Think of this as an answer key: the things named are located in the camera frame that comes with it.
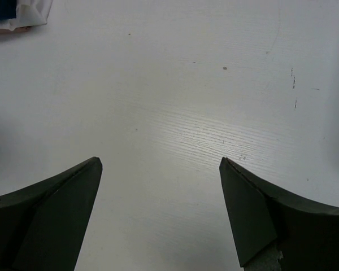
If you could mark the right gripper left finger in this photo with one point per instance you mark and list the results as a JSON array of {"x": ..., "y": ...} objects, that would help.
[{"x": 42, "y": 226}]

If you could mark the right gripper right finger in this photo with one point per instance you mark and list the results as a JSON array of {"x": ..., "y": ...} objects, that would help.
[{"x": 274, "y": 229}]

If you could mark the white t shirt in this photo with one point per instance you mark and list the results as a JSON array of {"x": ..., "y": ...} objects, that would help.
[{"x": 28, "y": 14}]

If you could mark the blue t shirt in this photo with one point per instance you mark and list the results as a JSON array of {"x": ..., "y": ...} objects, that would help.
[{"x": 7, "y": 9}]

